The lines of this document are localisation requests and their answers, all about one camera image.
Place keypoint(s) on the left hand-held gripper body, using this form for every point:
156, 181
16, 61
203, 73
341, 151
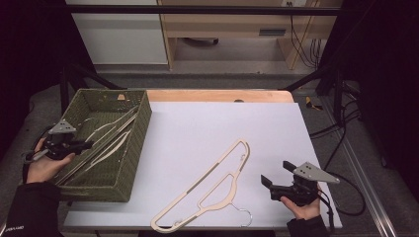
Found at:
61, 128

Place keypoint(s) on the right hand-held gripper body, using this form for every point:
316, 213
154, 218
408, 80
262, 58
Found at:
313, 173

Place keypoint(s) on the beige plastic clothes hanger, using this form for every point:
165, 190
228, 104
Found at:
108, 138
204, 175

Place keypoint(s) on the green woven basket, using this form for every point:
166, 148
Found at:
131, 171

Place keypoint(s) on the person's right hand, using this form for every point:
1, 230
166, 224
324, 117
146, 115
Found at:
304, 210

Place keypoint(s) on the person's left hand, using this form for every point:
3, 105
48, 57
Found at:
42, 169

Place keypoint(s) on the black metal stand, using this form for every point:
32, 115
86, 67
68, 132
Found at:
336, 89
66, 85

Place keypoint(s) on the yellow and black tool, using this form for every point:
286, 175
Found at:
311, 103

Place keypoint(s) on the white table sheet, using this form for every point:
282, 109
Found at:
197, 131

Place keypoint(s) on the white cabinet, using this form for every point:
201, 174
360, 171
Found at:
122, 36

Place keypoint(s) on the black chair base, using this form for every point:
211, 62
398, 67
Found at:
201, 41

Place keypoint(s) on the light wooden desk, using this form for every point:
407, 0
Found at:
224, 24

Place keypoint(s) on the aluminium rail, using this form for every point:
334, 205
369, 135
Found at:
369, 191

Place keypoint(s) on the black horizontal frame bar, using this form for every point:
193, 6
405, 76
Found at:
197, 10

